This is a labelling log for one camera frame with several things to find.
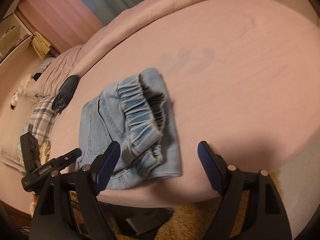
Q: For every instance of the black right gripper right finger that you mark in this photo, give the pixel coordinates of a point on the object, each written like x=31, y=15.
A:
x=228, y=181

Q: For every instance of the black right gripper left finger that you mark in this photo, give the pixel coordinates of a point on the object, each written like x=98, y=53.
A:
x=90, y=180

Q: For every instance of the light blue denim pants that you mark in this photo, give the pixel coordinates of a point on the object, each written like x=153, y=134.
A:
x=136, y=113

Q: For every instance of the yellow patterned cloth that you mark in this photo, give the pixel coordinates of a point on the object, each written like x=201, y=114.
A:
x=45, y=152

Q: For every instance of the brown fluffy rug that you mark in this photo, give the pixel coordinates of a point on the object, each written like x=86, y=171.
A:
x=189, y=221

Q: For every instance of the plaid checkered cloth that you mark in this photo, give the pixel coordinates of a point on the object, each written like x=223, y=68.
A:
x=41, y=121

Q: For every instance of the dark folded garment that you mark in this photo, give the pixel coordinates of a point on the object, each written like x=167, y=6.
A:
x=65, y=94

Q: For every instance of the white plush toy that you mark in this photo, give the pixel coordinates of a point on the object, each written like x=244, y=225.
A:
x=21, y=91

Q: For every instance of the pink bed sheet mattress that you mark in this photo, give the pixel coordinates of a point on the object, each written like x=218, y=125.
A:
x=242, y=75

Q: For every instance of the pink folded duvet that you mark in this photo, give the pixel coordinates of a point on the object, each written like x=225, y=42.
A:
x=80, y=59

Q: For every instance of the wicker basket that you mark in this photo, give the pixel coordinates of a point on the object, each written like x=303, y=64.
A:
x=41, y=45

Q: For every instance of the white bedside shelf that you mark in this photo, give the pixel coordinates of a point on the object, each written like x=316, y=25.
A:
x=15, y=39

